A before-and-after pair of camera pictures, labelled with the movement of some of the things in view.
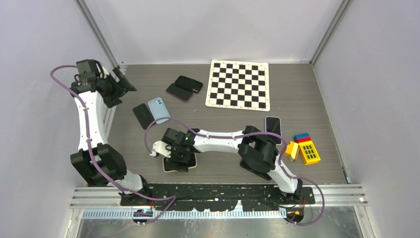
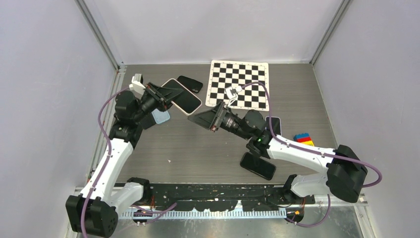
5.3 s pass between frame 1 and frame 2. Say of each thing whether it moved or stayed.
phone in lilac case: stayed
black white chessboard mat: stayed
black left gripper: moved
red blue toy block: stayed
